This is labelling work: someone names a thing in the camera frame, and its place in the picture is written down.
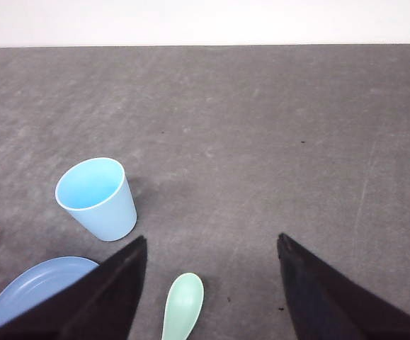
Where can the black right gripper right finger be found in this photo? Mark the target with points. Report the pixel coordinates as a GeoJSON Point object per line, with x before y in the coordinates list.
{"type": "Point", "coordinates": [324, 304]}

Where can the mint green plastic spoon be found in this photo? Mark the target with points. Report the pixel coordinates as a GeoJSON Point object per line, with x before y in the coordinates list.
{"type": "Point", "coordinates": [183, 305]}

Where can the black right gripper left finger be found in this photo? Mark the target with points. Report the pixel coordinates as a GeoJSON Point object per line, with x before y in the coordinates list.
{"type": "Point", "coordinates": [101, 305]}

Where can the blue plastic plate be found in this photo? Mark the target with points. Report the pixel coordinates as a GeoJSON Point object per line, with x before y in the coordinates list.
{"type": "Point", "coordinates": [41, 282]}

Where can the light blue plastic cup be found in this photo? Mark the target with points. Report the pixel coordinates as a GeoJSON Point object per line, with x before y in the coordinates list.
{"type": "Point", "coordinates": [97, 194]}

